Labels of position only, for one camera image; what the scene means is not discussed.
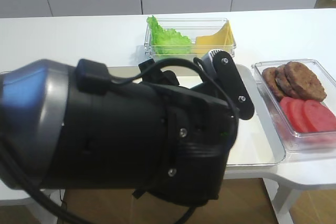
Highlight clear bin lettuce and cheese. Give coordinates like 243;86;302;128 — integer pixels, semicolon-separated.
144;15;236;61

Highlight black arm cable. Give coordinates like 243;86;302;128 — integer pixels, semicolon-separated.
0;57;240;224

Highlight left red tomato slice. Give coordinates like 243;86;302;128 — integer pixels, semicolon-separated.
279;97;297;130

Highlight middle brown patty in bin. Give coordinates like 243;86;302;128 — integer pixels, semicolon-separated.
275;65;301;99

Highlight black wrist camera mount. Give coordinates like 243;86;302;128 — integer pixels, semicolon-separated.
201;49;255;120

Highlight middle red tomato slice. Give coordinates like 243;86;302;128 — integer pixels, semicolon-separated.
288;99;309;133

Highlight front red tomato slice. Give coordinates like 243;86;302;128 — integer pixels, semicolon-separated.
303;100;335;132

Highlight front brown patty in bin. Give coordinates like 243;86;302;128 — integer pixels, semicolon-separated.
284;61;327;102

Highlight clear bin patties and tomatoes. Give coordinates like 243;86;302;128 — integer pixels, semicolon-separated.
252;59;335;152

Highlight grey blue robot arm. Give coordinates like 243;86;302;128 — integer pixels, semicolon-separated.
1;59;239;206

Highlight brown patty in bin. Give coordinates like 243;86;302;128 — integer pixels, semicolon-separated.
262;67;286;102
284;61;327;102
275;65;301;99

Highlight yellow cheese slices in bin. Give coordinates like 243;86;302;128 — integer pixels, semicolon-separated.
192;20;236;55

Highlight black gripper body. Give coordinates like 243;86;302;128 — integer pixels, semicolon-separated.
61;70;239;206

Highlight green lettuce in bin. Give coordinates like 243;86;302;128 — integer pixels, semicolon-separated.
146;16;192;55

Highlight red tomato slice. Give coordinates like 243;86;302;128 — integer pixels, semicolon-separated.
288;99;309;133
303;100;335;132
279;97;297;130

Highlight left brown patty in bin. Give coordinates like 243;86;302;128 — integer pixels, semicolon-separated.
262;67;286;102

